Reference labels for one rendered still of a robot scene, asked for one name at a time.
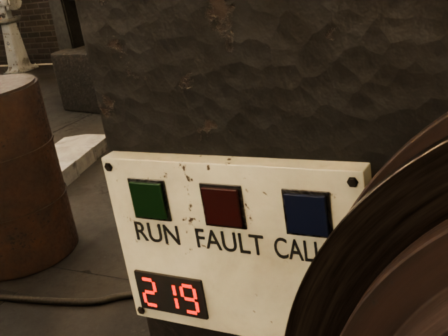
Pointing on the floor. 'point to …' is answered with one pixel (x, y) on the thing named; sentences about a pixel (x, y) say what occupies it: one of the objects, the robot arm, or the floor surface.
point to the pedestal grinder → (13, 39)
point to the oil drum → (30, 184)
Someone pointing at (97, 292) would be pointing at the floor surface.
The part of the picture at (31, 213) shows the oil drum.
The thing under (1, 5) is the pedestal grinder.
